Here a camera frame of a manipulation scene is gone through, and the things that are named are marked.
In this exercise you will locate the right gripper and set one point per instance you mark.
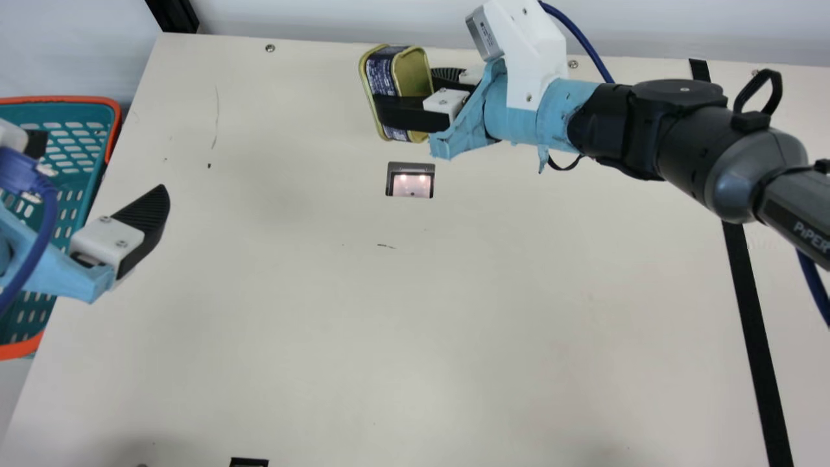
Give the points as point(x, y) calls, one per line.
point(506, 123)

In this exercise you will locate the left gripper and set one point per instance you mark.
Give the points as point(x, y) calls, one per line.
point(58, 275)

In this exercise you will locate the gold rectangular tin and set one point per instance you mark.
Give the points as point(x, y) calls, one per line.
point(415, 74)

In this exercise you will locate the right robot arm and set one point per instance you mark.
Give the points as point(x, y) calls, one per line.
point(700, 136)

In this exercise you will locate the teal shopping basket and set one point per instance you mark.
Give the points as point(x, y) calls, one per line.
point(78, 149)

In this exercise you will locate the black strip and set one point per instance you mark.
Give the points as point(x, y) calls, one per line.
point(752, 324)

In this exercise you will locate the small square scanner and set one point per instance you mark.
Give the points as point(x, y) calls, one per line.
point(410, 185)

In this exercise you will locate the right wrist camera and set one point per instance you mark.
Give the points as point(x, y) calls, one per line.
point(525, 45)

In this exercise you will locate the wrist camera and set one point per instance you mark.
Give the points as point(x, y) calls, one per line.
point(10, 136)
point(525, 45)

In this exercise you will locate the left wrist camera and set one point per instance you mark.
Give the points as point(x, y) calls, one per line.
point(10, 136)

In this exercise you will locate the black post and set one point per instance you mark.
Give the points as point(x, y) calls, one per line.
point(172, 14)

